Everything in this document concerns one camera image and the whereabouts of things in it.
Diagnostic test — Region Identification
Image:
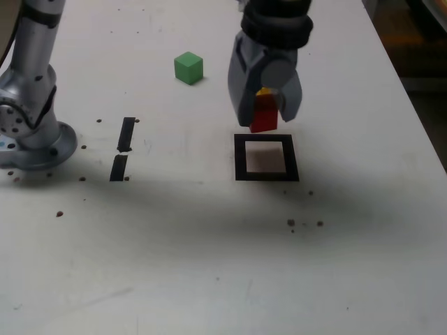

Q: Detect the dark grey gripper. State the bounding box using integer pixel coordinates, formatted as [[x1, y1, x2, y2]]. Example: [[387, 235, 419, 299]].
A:
[[227, 31, 303, 128]]

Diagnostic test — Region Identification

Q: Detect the red wooden cube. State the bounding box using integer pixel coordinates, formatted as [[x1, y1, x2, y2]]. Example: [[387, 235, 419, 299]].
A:
[[249, 94, 279, 134]]

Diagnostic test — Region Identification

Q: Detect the green wooden cube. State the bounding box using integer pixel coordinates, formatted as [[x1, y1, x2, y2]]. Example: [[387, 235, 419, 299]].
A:
[[173, 51, 204, 86]]

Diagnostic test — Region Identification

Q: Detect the black tape square outline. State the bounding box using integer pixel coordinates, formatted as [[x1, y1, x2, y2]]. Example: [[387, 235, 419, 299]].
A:
[[233, 133, 300, 182]]

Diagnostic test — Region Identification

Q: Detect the black tape strip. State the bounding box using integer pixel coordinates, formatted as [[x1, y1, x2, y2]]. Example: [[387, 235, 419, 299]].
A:
[[109, 117, 136, 182]]

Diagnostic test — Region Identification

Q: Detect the dark background furniture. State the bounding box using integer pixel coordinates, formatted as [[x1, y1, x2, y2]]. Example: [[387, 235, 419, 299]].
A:
[[362, 0, 447, 91]]

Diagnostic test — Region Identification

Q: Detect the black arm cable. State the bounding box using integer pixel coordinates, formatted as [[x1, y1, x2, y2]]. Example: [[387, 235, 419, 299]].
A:
[[0, 10, 24, 69]]

